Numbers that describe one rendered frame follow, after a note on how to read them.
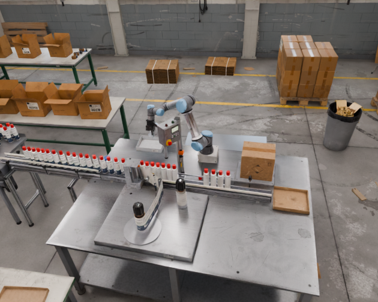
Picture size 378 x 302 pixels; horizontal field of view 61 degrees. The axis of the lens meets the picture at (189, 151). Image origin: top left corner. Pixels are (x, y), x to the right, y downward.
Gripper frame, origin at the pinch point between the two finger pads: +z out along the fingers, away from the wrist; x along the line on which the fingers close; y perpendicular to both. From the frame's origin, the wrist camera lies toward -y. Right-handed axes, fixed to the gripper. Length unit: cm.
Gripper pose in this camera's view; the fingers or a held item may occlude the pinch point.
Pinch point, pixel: (153, 137)
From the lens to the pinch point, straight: 345.7
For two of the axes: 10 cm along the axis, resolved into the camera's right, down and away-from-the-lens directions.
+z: -0.1, 9.3, 3.6
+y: -9.7, -0.9, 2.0
